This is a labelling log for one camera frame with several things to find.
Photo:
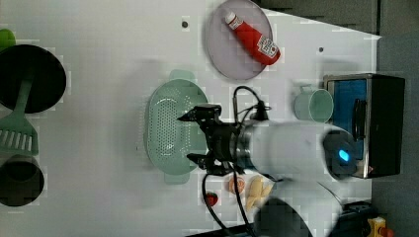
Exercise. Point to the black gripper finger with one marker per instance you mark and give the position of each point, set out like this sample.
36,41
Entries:
199,159
188,116

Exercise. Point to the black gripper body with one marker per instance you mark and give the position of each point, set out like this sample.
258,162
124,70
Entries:
219,136

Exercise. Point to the green plastic strainer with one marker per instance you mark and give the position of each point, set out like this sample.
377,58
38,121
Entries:
167,140

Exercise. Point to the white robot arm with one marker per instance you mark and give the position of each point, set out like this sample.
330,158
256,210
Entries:
300,157

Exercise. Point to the red strawberry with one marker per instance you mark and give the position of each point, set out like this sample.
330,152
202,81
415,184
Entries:
211,198

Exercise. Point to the orange half slice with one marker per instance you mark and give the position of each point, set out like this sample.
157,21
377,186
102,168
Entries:
236,185

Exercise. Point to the peeled banana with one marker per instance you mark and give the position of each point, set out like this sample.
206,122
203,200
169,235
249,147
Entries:
257,191

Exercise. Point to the grey round plate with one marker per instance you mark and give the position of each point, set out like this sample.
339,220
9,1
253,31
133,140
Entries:
225,49

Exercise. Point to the red ketchup bottle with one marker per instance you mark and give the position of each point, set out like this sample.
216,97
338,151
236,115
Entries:
259,46

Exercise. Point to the green mug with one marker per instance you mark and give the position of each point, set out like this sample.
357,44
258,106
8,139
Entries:
313,104

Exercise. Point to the black toaster oven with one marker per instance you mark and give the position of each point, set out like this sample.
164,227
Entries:
370,106

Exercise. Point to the green slotted spatula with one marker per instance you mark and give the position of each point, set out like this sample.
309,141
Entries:
18,136

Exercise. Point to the yellow red toy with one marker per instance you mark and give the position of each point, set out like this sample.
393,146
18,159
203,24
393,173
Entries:
379,228

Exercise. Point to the dark grey pot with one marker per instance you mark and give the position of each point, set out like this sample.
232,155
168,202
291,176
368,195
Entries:
21,181

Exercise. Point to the black frying pan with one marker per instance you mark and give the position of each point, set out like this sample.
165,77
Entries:
39,66

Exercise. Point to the lime green object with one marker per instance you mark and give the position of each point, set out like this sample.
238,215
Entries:
7,39

